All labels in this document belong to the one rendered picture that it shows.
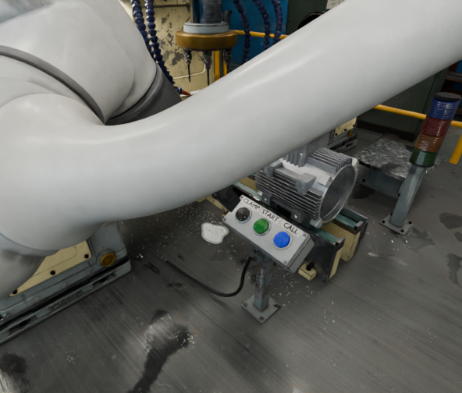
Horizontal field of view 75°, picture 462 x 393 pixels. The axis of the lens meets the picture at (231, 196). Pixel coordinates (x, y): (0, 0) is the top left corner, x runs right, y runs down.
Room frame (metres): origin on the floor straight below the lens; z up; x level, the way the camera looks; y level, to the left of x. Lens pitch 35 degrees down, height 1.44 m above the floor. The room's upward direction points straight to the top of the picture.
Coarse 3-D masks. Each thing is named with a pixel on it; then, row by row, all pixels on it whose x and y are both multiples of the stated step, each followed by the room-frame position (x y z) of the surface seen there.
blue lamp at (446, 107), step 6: (432, 102) 0.76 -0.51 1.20; (438, 102) 0.75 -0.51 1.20; (444, 102) 0.74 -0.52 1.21; (450, 102) 0.73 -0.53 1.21; (456, 102) 0.73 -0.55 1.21; (432, 108) 0.76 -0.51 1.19; (438, 108) 0.74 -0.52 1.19; (444, 108) 0.74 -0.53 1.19; (450, 108) 0.73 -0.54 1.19; (456, 108) 0.74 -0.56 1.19; (432, 114) 0.75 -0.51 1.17; (438, 114) 0.74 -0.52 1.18; (444, 114) 0.73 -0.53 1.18; (450, 114) 0.73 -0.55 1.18
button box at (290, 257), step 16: (256, 208) 0.47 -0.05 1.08; (240, 224) 0.46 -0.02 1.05; (272, 224) 0.43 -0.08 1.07; (288, 224) 0.42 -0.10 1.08; (256, 240) 0.42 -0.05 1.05; (272, 240) 0.40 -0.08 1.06; (304, 240) 0.39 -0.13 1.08; (272, 256) 0.38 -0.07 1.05; (288, 256) 0.37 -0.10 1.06; (304, 256) 0.39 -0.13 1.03
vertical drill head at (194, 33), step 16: (192, 0) 0.96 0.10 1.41; (208, 0) 0.95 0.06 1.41; (192, 16) 0.96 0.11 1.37; (208, 16) 0.95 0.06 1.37; (176, 32) 0.97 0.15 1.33; (192, 32) 0.93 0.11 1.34; (208, 32) 0.93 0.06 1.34; (224, 32) 0.96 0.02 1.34; (192, 48) 0.91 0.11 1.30; (208, 48) 0.90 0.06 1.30; (224, 48) 0.92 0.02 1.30; (208, 64) 0.92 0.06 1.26; (208, 80) 0.93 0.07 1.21
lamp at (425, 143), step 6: (420, 132) 0.77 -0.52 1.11; (420, 138) 0.76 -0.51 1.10; (426, 138) 0.74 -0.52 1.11; (432, 138) 0.74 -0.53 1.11; (438, 138) 0.73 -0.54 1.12; (420, 144) 0.75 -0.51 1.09; (426, 144) 0.74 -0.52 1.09; (432, 144) 0.73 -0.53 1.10; (438, 144) 0.73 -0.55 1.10; (426, 150) 0.74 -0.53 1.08; (432, 150) 0.73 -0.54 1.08; (438, 150) 0.74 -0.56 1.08
